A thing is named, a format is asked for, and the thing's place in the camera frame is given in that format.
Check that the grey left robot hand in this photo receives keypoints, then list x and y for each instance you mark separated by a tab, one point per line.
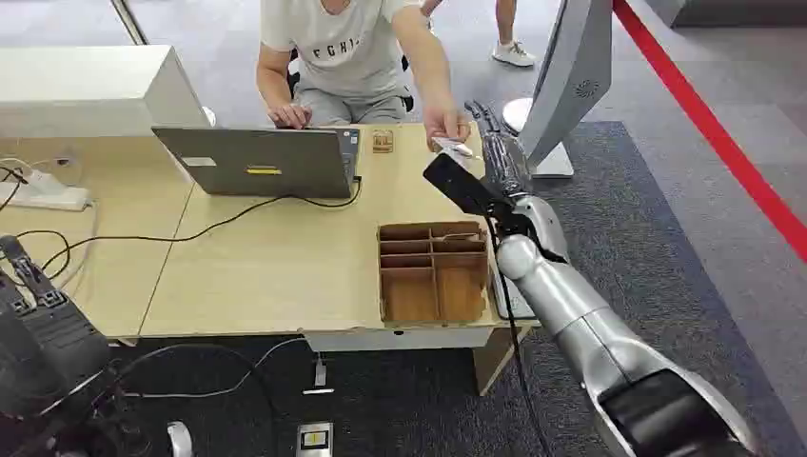
50	347

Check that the person's left hand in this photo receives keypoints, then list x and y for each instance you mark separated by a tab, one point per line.
444	123

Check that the person's right hand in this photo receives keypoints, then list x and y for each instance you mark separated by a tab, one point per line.
290	117

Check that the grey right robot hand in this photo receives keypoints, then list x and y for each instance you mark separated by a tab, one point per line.
504	161

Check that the white card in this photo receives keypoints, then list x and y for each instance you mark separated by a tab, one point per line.
455	149

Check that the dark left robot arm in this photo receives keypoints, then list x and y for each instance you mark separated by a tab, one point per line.
69	429

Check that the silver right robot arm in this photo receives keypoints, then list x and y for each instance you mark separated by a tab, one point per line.
599	340

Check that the white monitor base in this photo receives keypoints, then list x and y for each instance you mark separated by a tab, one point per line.
555	165

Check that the grey laptop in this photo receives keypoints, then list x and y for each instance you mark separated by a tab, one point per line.
265	164

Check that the small wooden card stand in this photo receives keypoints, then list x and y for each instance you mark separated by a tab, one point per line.
382	141

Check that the seated person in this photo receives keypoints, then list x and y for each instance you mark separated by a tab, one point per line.
347	57

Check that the pale card in box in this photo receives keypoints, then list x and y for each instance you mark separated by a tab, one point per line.
459	236

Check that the grey monitor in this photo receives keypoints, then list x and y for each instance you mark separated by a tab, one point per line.
567	75

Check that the standing person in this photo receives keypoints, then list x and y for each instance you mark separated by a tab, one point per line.
507	31

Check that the wooden card box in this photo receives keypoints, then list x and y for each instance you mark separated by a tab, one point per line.
435	284

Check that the grey tablet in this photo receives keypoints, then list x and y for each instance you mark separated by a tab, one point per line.
504	303

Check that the white power strip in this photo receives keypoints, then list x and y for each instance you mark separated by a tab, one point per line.
44	194

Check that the white round floor part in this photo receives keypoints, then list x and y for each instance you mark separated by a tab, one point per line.
180	439

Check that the wooden desk leg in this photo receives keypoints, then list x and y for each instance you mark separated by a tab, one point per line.
495	363

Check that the large white box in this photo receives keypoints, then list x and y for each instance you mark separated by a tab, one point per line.
88	91

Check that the white desk drawer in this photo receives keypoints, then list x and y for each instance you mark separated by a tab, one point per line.
397	339

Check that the red floor tape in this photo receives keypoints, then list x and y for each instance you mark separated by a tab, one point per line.
712	129

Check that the small grey floor device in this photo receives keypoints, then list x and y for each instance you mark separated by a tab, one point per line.
314	439

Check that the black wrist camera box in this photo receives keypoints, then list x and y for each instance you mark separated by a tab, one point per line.
460	183

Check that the white metal bracket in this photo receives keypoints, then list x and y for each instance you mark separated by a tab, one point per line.
319	378

